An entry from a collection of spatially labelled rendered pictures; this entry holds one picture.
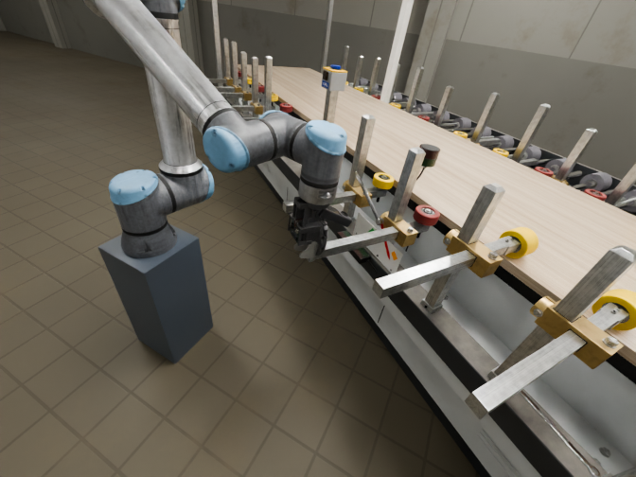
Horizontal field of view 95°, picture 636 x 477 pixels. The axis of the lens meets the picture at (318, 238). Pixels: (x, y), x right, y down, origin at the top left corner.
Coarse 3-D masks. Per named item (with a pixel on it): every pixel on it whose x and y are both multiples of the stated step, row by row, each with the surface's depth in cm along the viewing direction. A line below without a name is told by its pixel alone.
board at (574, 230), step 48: (288, 96) 203; (384, 144) 147; (432, 144) 156; (432, 192) 110; (528, 192) 120; (576, 192) 127; (480, 240) 88; (576, 240) 95; (624, 240) 98; (624, 288) 78; (624, 336) 65
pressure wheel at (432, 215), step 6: (420, 210) 97; (426, 210) 97; (432, 210) 98; (414, 216) 98; (420, 216) 95; (426, 216) 94; (432, 216) 95; (438, 216) 95; (420, 222) 96; (426, 222) 96; (432, 222) 96
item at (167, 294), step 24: (120, 240) 113; (192, 240) 118; (120, 264) 107; (144, 264) 105; (168, 264) 110; (192, 264) 123; (120, 288) 120; (144, 288) 108; (168, 288) 115; (192, 288) 128; (144, 312) 122; (168, 312) 121; (192, 312) 135; (144, 336) 138; (168, 336) 126; (192, 336) 142
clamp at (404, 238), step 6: (384, 216) 99; (384, 222) 99; (390, 222) 97; (396, 222) 96; (402, 222) 96; (396, 228) 95; (402, 228) 94; (402, 234) 93; (408, 234) 92; (414, 234) 92; (396, 240) 96; (402, 240) 93; (408, 240) 93; (414, 240) 95; (402, 246) 94
